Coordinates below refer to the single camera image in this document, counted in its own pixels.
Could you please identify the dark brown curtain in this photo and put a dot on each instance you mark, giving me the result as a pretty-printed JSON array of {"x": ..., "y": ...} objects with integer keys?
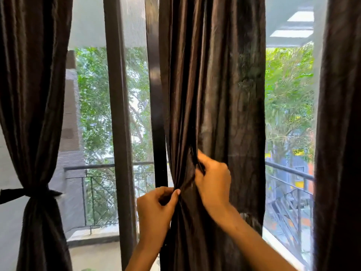
[
  {"x": 338, "y": 138},
  {"x": 33, "y": 81},
  {"x": 220, "y": 81}
]

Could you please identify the black metal balcony railing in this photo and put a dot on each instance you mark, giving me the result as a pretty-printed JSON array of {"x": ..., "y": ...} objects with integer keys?
[{"x": 90, "y": 166}]

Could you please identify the person's right hand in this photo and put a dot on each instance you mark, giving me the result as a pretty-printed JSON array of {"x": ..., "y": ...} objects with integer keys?
[{"x": 215, "y": 186}]

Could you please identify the person's left hand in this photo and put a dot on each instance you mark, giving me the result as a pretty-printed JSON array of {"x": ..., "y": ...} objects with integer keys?
[{"x": 153, "y": 217}]

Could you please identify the person's right forearm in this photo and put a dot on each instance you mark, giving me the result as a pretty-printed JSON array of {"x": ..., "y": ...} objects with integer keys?
[{"x": 253, "y": 248}]

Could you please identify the person's left forearm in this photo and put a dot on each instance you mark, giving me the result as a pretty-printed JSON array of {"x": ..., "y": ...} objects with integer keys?
[{"x": 143, "y": 256}]

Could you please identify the paper notices on window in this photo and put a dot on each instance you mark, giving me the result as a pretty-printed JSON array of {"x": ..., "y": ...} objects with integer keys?
[{"x": 70, "y": 138}]

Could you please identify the green trees outside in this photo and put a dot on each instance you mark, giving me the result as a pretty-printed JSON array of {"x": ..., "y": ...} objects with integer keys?
[{"x": 287, "y": 95}]

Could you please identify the dark brown curtain tie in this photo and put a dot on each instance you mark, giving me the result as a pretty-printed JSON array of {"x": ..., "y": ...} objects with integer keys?
[{"x": 14, "y": 194}]

